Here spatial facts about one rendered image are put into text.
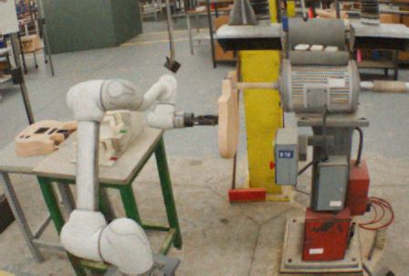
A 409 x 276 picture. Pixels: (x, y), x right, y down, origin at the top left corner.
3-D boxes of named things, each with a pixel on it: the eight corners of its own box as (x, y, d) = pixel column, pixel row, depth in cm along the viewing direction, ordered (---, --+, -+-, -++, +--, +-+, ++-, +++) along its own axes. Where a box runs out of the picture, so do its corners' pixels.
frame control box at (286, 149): (326, 171, 181) (328, 122, 171) (327, 196, 163) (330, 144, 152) (277, 171, 188) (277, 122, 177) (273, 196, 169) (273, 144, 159)
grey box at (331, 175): (341, 199, 190) (349, 101, 168) (342, 211, 181) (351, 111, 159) (315, 200, 194) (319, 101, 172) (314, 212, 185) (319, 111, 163)
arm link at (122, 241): (148, 278, 142) (135, 238, 134) (107, 272, 146) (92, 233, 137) (158, 252, 157) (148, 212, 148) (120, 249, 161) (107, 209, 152)
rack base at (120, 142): (134, 140, 222) (131, 124, 218) (123, 153, 208) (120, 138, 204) (95, 139, 229) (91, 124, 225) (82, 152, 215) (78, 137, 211)
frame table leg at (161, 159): (183, 246, 269) (162, 133, 233) (182, 250, 264) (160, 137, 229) (176, 245, 271) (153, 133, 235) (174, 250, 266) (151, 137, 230)
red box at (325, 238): (343, 247, 203) (351, 196, 188) (343, 261, 192) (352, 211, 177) (302, 248, 209) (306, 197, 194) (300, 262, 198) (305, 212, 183)
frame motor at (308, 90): (355, 101, 190) (355, 54, 180) (361, 122, 166) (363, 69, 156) (280, 101, 201) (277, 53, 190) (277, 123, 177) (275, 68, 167)
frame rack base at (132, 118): (144, 129, 235) (140, 101, 228) (134, 140, 222) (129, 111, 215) (105, 128, 242) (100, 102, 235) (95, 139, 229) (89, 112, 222)
